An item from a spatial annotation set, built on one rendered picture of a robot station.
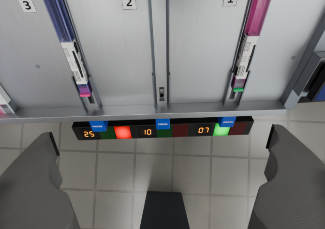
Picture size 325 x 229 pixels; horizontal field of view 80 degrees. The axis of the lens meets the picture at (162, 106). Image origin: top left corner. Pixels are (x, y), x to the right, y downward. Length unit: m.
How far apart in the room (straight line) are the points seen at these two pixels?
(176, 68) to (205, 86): 0.05
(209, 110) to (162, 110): 0.07
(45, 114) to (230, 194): 1.00
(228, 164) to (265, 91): 0.81
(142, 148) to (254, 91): 0.81
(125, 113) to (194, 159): 0.80
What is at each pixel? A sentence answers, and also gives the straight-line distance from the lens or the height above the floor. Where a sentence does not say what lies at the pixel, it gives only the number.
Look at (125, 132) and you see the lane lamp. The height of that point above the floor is 0.66.
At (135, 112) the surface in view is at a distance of 0.30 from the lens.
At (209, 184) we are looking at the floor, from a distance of 1.12.
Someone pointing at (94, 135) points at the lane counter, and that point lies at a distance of 0.40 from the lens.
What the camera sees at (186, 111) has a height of 0.73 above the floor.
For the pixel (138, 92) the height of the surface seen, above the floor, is 0.74.
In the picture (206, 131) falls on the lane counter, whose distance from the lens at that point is 0.39.
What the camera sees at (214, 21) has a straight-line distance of 0.26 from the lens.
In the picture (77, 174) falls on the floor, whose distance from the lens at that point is 1.17.
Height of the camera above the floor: 1.03
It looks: 88 degrees down
